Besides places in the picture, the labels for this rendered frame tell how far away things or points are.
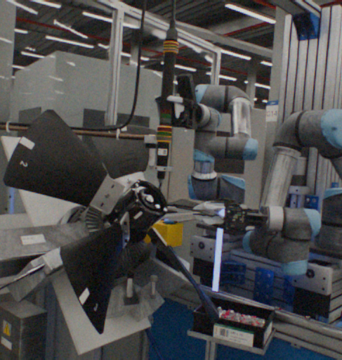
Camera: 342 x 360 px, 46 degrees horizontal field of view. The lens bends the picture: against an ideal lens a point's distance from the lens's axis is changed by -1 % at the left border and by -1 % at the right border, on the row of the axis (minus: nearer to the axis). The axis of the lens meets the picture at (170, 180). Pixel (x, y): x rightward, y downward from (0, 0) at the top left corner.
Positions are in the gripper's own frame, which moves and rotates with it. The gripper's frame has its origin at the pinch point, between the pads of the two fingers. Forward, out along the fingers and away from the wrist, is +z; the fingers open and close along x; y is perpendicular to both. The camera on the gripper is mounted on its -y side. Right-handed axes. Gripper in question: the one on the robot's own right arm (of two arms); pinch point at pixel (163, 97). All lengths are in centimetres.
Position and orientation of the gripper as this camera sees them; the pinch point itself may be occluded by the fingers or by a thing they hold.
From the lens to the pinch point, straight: 118.9
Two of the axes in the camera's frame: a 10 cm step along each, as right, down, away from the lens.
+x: -8.7, -0.9, 4.9
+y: -0.8, 10.0, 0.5
